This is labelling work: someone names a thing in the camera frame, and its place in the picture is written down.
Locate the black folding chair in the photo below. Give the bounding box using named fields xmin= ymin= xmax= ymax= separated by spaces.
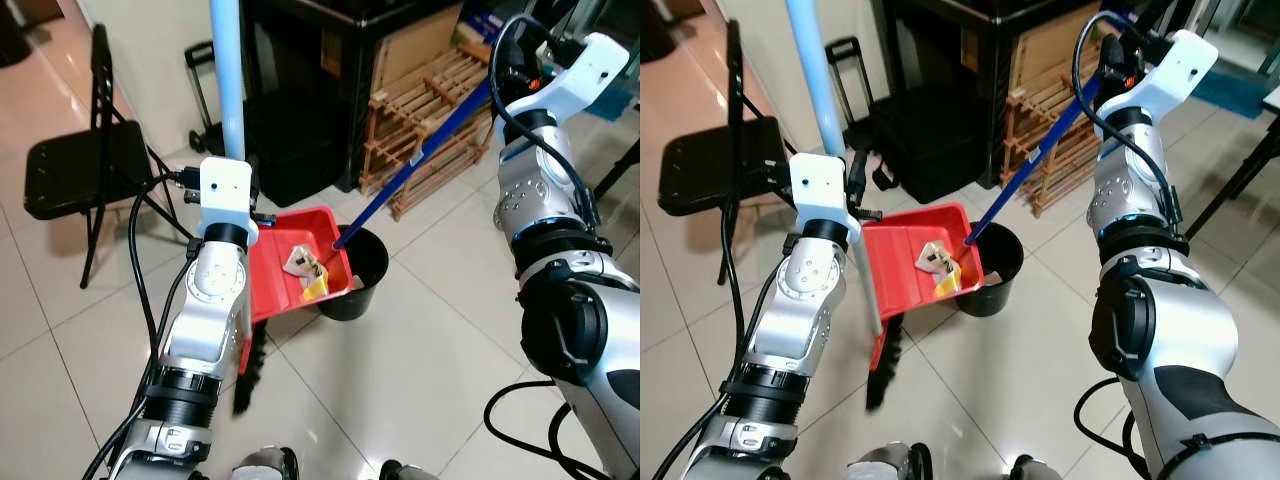
xmin=24 ymin=24 xmax=193 ymax=291
xmin=657 ymin=20 xmax=801 ymax=286

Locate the black cable loop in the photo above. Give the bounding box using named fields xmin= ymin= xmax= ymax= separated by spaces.
xmin=1073 ymin=377 xmax=1151 ymax=476
xmin=483 ymin=380 xmax=606 ymax=480

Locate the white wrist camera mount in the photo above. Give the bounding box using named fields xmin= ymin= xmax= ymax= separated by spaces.
xmin=505 ymin=33 xmax=631 ymax=133
xmin=1105 ymin=28 xmax=1219 ymax=126
xmin=788 ymin=152 xmax=863 ymax=241
xmin=198 ymin=157 xmax=259 ymax=246

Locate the black suitcase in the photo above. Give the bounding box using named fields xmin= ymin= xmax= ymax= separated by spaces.
xmin=185 ymin=40 xmax=351 ymax=208
xmin=825 ymin=37 xmax=991 ymax=191

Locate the light blue broom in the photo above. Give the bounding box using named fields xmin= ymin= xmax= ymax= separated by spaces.
xmin=208 ymin=0 xmax=271 ymax=416
xmin=785 ymin=0 xmax=909 ymax=411

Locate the white brown cardboard scrap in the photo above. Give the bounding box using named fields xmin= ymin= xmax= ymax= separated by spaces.
xmin=283 ymin=244 xmax=323 ymax=279
xmin=918 ymin=240 xmax=956 ymax=273

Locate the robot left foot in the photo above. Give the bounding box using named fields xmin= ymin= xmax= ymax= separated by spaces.
xmin=850 ymin=442 xmax=936 ymax=480
xmin=230 ymin=446 xmax=301 ymax=480

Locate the black round waste bin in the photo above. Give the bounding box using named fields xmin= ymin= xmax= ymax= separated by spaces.
xmin=958 ymin=222 xmax=1025 ymax=319
xmin=318 ymin=226 xmax=391 ymax=323

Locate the black table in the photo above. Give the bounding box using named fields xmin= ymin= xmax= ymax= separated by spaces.
xmin=240 ymin=0 xmax=481 ymax=191
xmin=880 ymin=0 xmax=1111 ymax=186

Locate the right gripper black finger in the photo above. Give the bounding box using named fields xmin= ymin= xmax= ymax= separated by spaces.
xmin=543 ymin=0 xmax=584 ymax=39
xmin=1128 ymin=0 xmax=1176 ymax=41

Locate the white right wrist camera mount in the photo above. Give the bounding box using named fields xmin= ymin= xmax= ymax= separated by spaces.
xmin=1105 ymin=28 xmax=1219 ymax=126
xmin=505 ymin=33 xmax=631 ymax=133

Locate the wooden slatted rack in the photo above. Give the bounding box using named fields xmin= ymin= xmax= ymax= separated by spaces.
xmin=358 ymin=45 xmax=498 ymax=221
xmin=1000 ymin=50 xmax=1101 ymax=218

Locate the red dustpan blue handle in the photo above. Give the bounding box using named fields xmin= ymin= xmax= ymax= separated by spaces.
xmin=246 ymin=80 xmax=496 ymax=323
xmin=860 ymin=78 xmax=1103 ymax=323

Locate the blue white box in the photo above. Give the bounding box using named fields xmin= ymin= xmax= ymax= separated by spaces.
xmin=455 ymin=0 xmax=513 ymax=46

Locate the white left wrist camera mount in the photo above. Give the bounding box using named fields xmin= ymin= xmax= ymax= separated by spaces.
xmin=788 ymin=152 xmax=863 ymax=241
xmin=198 ymin=157 xmax=259 ymax=246

